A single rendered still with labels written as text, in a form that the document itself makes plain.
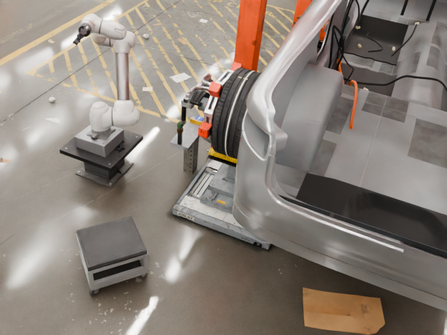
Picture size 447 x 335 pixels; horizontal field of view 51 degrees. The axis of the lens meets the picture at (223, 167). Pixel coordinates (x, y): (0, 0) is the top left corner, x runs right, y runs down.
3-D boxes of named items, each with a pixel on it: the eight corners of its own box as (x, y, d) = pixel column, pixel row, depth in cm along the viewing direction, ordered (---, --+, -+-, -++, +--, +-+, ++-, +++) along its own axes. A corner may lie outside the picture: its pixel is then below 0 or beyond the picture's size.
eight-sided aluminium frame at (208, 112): (209, 157, 350) (213, 95, 314) (201, 154, 351) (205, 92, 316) (235, 120, 389) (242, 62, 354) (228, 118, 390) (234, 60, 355)
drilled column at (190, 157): (192, 174, 420) (194, 137, 393) (182, 171, 423) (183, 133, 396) (197, 167, 428) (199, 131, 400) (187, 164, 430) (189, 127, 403)
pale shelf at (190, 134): (187, 151, 378) (187, 147, 376) (169, 145, 382) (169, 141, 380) (209, 123, 409) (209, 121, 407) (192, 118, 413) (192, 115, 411)
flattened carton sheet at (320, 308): (386, 337, 312) (387, 334, 310) (304, 327, 313) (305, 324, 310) (378, 298, 335) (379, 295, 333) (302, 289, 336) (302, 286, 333)
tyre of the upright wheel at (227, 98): (235, 145, 307) (269, 58, 321) (203, 134, 313) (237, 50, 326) (247, 171, 370) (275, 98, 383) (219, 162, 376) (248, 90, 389)
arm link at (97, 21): (80, 16, 303) (100, 22, 305) (86, 8, 315) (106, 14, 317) (78, 31, 309) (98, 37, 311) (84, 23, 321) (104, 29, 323)
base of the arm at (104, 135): (83, 137, 382) (82, 131, 378) (97, 124, 399) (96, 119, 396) (102, 143, 378) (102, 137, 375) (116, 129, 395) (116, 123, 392)
